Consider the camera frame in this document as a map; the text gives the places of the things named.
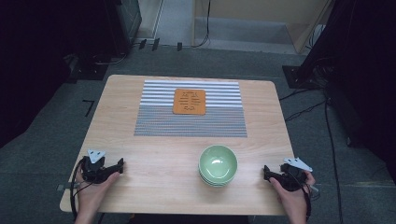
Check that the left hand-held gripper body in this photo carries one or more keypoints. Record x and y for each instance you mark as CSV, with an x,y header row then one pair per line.
x,y
95,169

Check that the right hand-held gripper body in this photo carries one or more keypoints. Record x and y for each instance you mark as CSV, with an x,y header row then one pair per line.
x,y
292,179

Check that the person's right hand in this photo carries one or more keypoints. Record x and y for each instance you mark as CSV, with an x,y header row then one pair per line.
x,y
295,199

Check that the person's left hand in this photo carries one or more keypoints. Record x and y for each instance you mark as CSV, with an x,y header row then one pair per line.
x,y
93,193

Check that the grey tape strip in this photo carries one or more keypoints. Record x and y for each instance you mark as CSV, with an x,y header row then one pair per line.
x,y
313,188

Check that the green ceramic bowl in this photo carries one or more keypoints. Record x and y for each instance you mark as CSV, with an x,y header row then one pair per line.
x,y
218,161
218,183

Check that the grey striped placemat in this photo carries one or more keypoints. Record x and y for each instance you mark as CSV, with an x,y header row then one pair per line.
x,y
190,124

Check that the orange square coaster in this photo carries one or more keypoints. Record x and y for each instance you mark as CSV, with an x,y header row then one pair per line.
x,y
189,102

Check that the dark curtain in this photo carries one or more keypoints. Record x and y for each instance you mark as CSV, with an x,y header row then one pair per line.
x,y
37,62
367,77

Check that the dark cabinet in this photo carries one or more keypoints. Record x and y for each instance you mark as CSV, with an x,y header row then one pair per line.
x,y
124,25

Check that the light wooden cabinet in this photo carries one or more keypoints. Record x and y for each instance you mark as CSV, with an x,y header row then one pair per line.
x,y
299,25

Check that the black stand base plate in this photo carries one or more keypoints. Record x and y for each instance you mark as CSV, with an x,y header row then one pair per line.
x,y
91,71
294,76

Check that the small black floor bracket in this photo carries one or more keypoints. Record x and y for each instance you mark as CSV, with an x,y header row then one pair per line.
x,y
142,44
179,46
155,44

